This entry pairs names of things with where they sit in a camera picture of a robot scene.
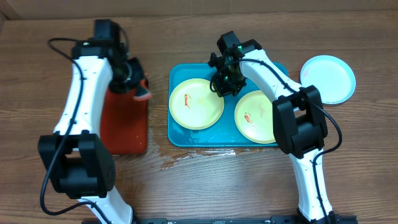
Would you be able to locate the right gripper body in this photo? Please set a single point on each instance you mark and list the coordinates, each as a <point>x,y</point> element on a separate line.
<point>231,84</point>

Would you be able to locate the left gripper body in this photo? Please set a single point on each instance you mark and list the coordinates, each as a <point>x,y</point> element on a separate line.
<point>129,77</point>

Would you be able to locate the light blue plate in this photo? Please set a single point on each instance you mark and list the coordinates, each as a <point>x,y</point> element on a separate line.
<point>334,78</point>

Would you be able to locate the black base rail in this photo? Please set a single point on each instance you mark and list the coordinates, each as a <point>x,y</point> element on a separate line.
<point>276,219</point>

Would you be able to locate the yellow-green plate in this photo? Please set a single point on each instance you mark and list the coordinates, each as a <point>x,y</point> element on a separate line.
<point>194,106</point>
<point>253,117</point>

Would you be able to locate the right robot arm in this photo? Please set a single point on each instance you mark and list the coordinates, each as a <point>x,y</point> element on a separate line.
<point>299,120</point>

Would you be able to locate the teal plastic tray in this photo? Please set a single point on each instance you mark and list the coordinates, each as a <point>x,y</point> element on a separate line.
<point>224,133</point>

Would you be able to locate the black tray with red liquid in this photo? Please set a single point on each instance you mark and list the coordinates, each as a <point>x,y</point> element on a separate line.
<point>123,128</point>

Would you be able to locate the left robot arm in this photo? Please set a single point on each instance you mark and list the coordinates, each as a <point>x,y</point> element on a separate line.
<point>80,169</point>

